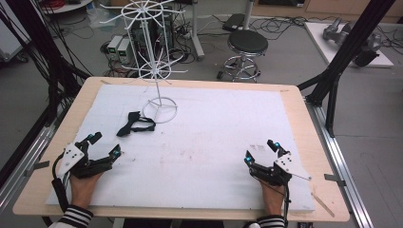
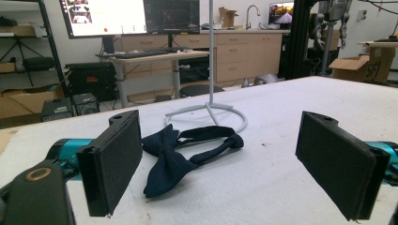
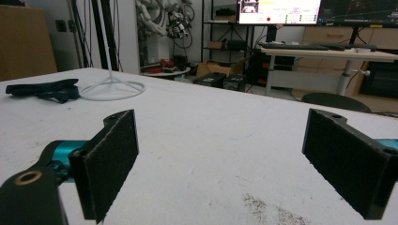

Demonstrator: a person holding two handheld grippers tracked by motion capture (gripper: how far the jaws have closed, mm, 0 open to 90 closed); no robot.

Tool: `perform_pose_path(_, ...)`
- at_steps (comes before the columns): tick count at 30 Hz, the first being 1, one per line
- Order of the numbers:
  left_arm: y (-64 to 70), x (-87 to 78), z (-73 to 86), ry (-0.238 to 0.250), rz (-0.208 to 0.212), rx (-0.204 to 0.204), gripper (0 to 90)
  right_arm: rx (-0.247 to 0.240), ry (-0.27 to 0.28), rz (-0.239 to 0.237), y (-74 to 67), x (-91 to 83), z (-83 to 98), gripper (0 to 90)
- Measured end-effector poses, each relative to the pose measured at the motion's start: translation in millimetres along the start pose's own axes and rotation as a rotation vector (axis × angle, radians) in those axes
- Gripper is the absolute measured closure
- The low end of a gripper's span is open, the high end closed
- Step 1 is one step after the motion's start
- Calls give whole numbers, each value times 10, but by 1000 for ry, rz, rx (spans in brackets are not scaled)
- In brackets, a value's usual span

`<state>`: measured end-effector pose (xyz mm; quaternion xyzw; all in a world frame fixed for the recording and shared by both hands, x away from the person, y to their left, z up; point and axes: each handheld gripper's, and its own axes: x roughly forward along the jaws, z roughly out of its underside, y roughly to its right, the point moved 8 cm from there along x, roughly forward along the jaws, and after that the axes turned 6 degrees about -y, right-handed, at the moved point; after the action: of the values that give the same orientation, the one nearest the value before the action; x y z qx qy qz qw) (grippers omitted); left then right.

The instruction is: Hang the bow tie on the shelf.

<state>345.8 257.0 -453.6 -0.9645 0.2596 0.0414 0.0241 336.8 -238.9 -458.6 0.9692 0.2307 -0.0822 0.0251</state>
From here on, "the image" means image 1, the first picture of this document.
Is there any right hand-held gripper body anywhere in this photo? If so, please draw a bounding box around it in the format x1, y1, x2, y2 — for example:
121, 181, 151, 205
250, 151, 302, 187

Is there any aluminium table rail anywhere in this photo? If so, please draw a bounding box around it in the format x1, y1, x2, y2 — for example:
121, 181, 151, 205
0, 122, 56, 212
304, 96, 375, 228

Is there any person's right hand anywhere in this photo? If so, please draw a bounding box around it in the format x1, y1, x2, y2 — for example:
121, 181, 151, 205
259, 180, 287, 218

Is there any black flat box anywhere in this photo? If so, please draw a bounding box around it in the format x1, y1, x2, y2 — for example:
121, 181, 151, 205
221, 12, 247, 33

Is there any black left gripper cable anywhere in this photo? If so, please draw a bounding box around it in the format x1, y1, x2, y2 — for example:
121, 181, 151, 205
50, 151, 71, 214

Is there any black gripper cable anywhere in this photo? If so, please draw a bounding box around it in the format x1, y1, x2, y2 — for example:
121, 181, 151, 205
50, 151, 71, 214
282, 182, 292, 228

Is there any black computer tower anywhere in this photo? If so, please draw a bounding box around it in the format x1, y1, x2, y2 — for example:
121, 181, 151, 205
130, 12, 175, 51

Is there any thin wooden stick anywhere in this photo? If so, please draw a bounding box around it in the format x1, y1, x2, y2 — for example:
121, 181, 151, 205
311, 192, 336, 219

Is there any person's left hand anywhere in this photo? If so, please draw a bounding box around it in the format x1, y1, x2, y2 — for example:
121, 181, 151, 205
69, 172, 103, 210

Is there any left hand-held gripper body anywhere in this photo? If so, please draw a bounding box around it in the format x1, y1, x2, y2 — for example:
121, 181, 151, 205
57, 141, 114, 180

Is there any black round stool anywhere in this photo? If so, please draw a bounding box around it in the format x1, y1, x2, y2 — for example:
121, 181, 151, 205
216, 28, 270, 84

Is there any black metal frame strut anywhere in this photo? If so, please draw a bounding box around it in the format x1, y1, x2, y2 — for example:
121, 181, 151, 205
297, 0, 397, 139

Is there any grey bench power supply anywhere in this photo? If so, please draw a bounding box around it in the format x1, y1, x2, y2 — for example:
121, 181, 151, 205
117, 37, 135, 65
106, 34, 124, 62

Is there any white floor board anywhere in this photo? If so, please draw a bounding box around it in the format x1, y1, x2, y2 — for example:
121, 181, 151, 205
303, 21, 395, 69

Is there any grey metal stand leg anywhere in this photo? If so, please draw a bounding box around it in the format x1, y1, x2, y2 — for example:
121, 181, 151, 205
189, 0, 206, 62

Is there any black frame with cable bundle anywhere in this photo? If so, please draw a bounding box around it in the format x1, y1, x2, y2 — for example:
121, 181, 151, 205
0, 0, 91, 127

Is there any white foam mat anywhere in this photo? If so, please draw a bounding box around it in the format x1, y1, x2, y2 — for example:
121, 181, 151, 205
45, 83, 317, 214

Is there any white wire display rack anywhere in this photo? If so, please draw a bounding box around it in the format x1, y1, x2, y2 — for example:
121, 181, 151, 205
99, 0, 190, 124

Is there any grey metal bracket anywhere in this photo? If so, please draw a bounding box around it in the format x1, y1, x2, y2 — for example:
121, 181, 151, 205
323, 173, 347, 188
24, 160, 51, 178

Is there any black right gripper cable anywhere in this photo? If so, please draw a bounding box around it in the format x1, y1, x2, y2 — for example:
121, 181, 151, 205
282, 182, 292, 228

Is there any white round table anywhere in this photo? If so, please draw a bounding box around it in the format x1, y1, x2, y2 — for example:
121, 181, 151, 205
40, 0, 93, 15

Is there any black bow tie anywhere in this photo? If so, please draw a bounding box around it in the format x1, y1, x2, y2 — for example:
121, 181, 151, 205
115, 110, 157, 138

